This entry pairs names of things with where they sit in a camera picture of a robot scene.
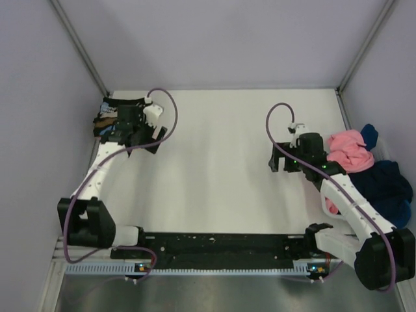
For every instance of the left aluminium corner post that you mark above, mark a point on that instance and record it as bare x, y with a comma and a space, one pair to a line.
79, 47

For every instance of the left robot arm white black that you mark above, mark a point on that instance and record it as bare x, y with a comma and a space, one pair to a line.
86, 218

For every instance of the dark blue crumpled t shirt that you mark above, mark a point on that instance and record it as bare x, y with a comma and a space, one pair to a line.
382, 185

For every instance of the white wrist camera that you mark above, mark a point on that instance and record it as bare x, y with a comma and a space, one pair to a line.
297, 129
152, 111

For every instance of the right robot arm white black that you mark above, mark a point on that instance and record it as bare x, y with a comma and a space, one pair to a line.
335, 185

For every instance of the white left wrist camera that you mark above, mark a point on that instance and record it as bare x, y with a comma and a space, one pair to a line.
152, 111

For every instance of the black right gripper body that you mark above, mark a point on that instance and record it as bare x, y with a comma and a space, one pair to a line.
290, 166

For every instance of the bright blue crumpled t shirt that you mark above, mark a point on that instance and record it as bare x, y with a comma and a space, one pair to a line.
399, 214

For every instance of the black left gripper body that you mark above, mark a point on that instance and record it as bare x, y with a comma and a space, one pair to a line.
144, 131

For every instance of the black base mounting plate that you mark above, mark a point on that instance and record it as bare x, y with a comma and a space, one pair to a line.
219, 251

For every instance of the black t shirt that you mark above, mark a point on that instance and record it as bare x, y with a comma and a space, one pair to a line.
108, 113

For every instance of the pink crumpled t shirt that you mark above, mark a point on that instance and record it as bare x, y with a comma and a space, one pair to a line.
348, 149

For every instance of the aluminium corner post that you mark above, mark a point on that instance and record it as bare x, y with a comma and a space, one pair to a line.
381, 19
79, 47

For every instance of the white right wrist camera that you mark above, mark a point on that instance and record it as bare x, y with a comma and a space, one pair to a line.
297, 129

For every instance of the right aluminium corner post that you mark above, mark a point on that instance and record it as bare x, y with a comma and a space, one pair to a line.
381, 19

